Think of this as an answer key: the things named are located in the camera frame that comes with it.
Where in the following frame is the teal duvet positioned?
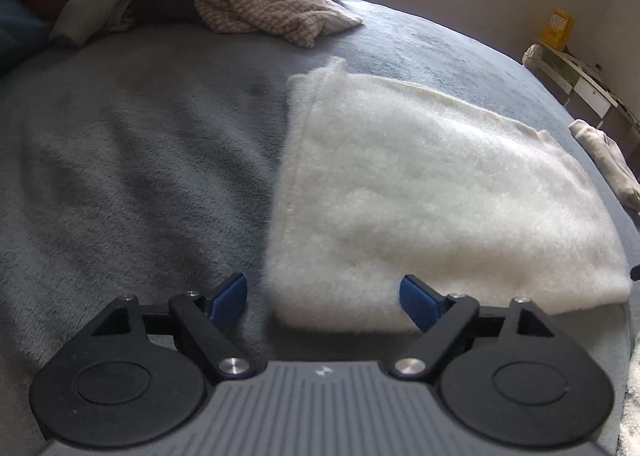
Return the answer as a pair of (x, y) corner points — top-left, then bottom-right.
(0, 0), (57, 74)

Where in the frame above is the white fluffy deer sweater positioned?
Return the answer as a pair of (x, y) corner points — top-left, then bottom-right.
(265, 56), (632, 333)

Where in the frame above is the beige wooden desk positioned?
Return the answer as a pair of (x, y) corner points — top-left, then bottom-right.
(522, 43), (640, 139)

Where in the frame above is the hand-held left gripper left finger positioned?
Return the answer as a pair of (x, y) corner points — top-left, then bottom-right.
(90, 272), (258, 383)

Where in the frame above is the grey fleece bed blanket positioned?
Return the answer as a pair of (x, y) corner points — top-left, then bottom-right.
(0, 0), (640, 456)

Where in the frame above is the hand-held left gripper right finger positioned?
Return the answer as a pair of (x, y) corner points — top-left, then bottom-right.
(390, 273), (556, 381)

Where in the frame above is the yellow box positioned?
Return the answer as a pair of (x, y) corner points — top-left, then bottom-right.
(539, 7), (574, 50)

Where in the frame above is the white fluffy cloth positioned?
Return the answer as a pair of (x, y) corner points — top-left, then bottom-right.
(617, 331), (640, 456)

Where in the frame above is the beige folded garment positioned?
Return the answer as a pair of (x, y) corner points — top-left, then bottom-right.
(569, 118), (640, 213)

